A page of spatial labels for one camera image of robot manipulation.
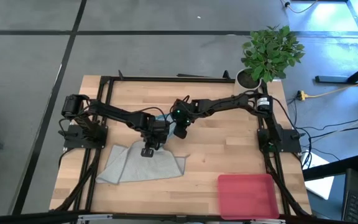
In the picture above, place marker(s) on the white plant pot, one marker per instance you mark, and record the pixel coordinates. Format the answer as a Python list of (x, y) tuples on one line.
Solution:
[(244, 84)]

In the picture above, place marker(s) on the black desk foot beam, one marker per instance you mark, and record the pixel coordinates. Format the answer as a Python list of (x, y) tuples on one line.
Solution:
[(331, 169)]

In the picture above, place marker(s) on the grey waffle microfiber towel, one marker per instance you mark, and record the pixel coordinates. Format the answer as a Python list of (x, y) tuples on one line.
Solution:
[(141, 169)]

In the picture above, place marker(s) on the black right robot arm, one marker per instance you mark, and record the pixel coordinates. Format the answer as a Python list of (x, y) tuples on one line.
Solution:
[(228, 101)]

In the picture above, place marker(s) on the green leafy potted tree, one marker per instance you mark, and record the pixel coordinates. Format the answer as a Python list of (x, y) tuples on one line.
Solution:
[(270, 53)]

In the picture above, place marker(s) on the black rig crossbar with brackets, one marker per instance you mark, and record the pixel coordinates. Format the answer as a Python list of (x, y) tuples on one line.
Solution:
[(42, 216)]

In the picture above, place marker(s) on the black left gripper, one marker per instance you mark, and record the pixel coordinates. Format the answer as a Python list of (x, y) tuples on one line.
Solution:
[(155, 133)]

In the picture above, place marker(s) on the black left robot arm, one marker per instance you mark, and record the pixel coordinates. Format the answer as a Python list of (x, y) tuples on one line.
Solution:
[(117, 113)]

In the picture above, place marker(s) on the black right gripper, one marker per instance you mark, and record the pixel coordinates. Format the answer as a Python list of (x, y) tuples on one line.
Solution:
[(183, 113)]

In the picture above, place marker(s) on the black desk leg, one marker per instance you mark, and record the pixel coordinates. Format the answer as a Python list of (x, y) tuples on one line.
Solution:
[(331, 79)]

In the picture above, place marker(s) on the black aluminium table frame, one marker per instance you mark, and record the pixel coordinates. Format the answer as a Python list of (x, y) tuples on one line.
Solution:
[(166, 79)]

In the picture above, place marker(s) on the red plastic basket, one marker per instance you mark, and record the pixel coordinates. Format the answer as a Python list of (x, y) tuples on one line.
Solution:
[(247, 196)]

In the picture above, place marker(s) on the white paper box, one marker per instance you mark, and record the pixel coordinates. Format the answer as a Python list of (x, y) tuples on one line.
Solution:
[(320, 186)]

